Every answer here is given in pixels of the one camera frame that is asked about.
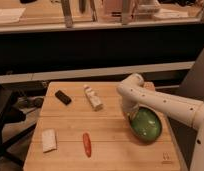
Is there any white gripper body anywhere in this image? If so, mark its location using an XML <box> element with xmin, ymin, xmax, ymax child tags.
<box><xmin>121</xmin><ymin>98</ymin><xmax>139</xmax><ymax>118</ymax></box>

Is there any green ceramic bowl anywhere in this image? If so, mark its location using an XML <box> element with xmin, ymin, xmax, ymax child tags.
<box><xmin>128</xmin><ymin>106</ymin><xmax>162</xmax><ymax>143</ymax></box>

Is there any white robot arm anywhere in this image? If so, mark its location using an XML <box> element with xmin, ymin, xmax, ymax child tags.
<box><xmin>117</xmin><ymin>73</ymin><xmax>204</xmax><ymax>171</ymax></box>

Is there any white tube bottle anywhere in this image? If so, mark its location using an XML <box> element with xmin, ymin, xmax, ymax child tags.
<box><xmin>84</xmin><ymin>85</ymin><xmax>103</xmax><ymax>111</ymax></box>

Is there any red chili pepper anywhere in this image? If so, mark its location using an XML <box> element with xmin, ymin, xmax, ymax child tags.
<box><xmin>83</xmin><ymin>133</ymin><xmax>92</xmax><ymax>157</ymax></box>

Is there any black rectangular block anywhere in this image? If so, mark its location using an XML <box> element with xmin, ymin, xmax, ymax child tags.
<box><xmin>55</xmin><ymin>90</ymin><xmax>72</xmax><ymax>105</ymax></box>

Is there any white paper sheet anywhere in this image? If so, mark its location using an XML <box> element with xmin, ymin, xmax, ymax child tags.
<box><xmin>0</xmin><ymin>8</ymin><xmax>25</xmax><ymax>24</ymax></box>

